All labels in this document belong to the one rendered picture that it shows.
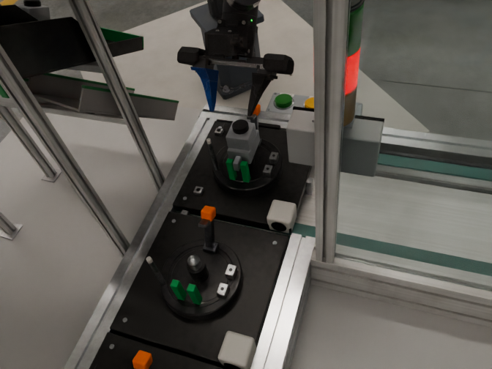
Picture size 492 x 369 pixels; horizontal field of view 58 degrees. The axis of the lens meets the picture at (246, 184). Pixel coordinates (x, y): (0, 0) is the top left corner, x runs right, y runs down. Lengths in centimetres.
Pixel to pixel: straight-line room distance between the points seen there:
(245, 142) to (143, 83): 63
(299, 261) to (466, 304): 28
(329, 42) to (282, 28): 102
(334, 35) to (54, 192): 88
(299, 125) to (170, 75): 83
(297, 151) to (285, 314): 28
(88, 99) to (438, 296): 67
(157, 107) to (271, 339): 52
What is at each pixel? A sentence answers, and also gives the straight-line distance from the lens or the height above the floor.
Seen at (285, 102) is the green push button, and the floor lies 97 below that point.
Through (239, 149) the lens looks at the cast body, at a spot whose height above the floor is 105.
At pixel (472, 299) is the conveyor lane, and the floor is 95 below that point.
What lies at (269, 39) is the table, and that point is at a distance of 143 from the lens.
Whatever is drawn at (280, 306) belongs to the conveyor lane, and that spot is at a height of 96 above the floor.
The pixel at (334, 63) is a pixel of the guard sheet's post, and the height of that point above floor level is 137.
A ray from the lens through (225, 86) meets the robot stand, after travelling 123.
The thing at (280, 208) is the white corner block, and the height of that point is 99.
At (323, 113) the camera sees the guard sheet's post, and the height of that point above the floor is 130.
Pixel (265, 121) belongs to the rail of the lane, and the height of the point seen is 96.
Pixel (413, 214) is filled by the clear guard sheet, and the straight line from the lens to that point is 64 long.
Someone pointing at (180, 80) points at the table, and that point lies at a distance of 134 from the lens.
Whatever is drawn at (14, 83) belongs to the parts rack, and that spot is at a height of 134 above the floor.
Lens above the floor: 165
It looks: 51 degrees down
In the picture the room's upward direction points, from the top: 12 degrees counter-clockwise
